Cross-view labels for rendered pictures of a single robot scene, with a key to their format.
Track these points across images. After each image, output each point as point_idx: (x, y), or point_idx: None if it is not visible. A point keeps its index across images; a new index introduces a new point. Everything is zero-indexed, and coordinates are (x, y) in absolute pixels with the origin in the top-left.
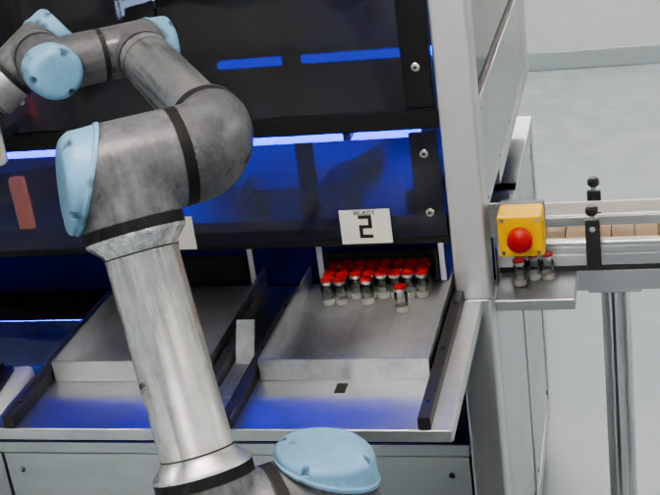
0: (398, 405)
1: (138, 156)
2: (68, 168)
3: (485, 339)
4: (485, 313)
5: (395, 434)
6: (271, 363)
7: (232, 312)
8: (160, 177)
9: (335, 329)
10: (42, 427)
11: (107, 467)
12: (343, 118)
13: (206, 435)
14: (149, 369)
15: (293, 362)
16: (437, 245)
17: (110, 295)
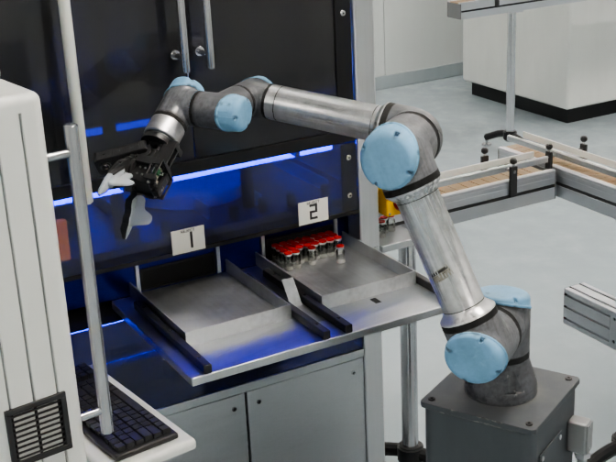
0: (421, 298)
1: (425, 137)
2: (407, 146)
3: None
4: None
5: (439, 310)
6: (329, 296)
7: (234, 288)
8: (432, 148)
9: (318, 279)
10: (230, 367)
11: None
12: (304, 140)
13: (479, 288)
14: (450, 257)
15: (342, 292)
16: (332, 221)
17: (145, 295)
